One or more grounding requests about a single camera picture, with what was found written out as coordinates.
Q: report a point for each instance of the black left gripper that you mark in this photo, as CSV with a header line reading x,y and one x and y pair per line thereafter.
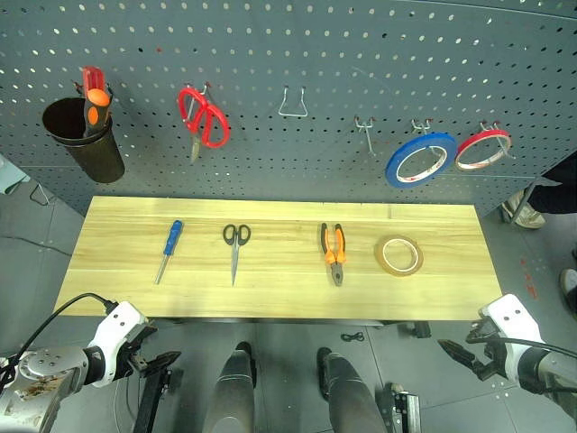
x,y
135,346

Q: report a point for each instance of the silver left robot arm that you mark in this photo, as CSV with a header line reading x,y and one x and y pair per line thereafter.
x,y
40,374

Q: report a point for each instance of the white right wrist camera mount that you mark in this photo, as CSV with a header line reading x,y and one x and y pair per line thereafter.
x,y
514,315

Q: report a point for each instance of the grey metal pegboard panel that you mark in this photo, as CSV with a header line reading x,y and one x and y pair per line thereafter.
x,y
315,45

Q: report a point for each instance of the white object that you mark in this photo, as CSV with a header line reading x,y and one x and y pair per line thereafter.
x,y
11,173

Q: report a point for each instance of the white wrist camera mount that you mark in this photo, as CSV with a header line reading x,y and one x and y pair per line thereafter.
x,y
117,325
514,315

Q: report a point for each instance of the beige shoe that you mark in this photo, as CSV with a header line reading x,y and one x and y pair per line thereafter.
x,y
527,217

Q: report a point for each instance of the silver pegboard hook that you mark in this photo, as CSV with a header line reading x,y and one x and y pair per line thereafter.
x,y
489,126
422,126
206,86
367,134

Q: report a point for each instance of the black cup holder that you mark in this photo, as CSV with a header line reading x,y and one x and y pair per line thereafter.
x,y
101,158

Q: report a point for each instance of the dark shoe with white sole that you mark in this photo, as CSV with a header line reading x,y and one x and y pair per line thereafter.
x,y
570,284

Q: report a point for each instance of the clear tan tape roll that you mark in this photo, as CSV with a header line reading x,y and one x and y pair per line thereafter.
x,y
381,261

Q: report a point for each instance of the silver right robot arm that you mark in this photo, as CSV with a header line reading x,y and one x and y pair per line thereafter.
x,y
554,366

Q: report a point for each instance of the dark grey rounded leg shell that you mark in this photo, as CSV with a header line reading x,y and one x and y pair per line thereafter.
x,y
234,388
349,392

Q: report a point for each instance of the red utility knife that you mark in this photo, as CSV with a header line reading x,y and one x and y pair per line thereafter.
x,y
93,76

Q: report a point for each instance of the black trouser leg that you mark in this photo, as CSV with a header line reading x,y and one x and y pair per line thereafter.
x,y
559,189

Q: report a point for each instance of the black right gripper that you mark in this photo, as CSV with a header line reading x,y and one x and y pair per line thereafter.
x,y
489,361

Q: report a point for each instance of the black metal stand bar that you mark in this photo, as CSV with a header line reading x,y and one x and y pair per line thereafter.
x,y
151,401

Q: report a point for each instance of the black and silver stand bar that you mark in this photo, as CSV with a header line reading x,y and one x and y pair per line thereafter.
x,y
405,410

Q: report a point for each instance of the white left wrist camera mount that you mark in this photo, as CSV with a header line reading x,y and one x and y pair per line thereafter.
x,y
117,325

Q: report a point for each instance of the blue tape roll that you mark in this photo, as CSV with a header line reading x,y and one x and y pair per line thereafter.
x,y
393,169

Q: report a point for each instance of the orange and black pliers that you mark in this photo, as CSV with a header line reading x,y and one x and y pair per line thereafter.
x,y
336,270

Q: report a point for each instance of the red tape roll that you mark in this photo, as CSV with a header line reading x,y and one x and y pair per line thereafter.
x,y
469,140

